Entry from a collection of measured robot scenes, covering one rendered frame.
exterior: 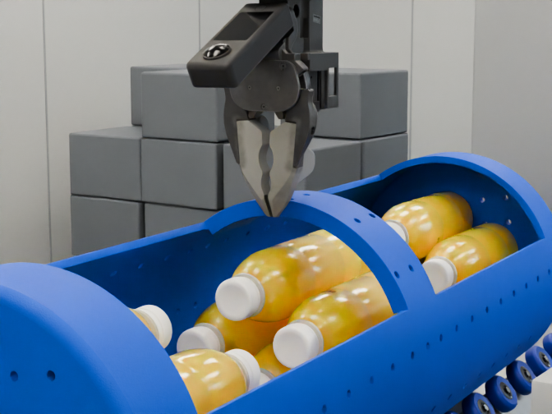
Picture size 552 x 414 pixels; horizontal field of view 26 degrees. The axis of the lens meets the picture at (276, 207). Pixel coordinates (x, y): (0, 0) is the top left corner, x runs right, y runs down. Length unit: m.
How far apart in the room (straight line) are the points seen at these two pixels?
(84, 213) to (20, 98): 0.68
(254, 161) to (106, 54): 4.76
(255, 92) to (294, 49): 0.05
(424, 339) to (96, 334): 0.42
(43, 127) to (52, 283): 4.75
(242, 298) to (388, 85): 3.81
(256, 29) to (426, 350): 0.33
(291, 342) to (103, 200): 3.93
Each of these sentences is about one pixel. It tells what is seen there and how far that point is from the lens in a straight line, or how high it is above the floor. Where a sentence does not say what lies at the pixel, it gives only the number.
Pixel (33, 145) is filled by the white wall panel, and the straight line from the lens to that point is 5.51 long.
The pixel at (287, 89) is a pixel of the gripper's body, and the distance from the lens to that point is 1.07.
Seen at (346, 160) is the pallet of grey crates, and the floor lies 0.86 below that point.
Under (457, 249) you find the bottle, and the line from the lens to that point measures 1.38.
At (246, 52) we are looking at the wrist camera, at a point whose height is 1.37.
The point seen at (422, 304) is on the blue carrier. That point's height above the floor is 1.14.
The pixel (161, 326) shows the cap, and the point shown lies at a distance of 0.96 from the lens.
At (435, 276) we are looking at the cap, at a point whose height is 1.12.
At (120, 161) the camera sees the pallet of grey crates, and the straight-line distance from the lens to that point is 4.89.
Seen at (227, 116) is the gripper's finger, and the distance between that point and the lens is 1.11.
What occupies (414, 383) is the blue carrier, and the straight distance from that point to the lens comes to 1.09.
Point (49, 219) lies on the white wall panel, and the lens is 5.61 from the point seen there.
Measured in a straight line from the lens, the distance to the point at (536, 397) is 0.88.
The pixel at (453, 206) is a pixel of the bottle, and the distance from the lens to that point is 1.48.
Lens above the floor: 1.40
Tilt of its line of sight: 9 degrees down
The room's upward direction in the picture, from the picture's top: straight up
